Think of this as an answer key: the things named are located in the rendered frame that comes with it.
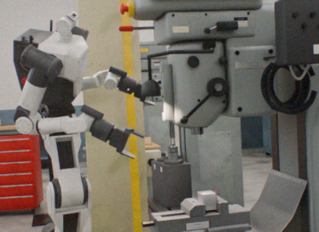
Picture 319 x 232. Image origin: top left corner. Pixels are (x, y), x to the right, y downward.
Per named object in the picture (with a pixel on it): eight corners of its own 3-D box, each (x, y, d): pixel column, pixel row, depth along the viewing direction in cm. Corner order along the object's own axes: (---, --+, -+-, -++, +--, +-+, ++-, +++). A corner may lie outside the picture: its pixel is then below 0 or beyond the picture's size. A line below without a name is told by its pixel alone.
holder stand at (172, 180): (167, 208, 224) (164, 163, 223) (152, 198, 245) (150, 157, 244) (192, 205, 228) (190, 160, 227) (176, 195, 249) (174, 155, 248)
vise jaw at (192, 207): (190, 217, 179) (189, 206, 179) (180, 209, 191) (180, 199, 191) (205, 215, 181) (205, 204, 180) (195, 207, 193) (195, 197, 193)
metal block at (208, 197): (203, 211, 184) (202, 194, 183) (198, 207, 190) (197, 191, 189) (216, 209, 185) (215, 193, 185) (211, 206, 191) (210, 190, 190)
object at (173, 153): (167, 159, 233) (166, 147, 232) (176, 158, 234) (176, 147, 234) (169, 160, 228) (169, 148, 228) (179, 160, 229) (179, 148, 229)
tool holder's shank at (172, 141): (168, 145, 232) (167, 121, 231) (175, 145, 233) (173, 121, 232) (170, 146, 229) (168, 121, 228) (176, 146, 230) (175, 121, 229)
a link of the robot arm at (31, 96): (5, 125, 219) (20, 81, 211) (18, 116, 232) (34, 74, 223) (28, 138, 219) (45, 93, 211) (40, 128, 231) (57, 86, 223)
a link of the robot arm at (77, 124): (89, 132, 213) (60, 135, 216) (96, 124, 221) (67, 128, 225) (85, 117, 211) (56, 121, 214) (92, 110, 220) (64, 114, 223)
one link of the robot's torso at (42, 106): (35, 115, 267) (36, 85, 259) (60, 114, 272) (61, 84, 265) (47, 141, 245) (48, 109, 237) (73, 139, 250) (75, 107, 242)
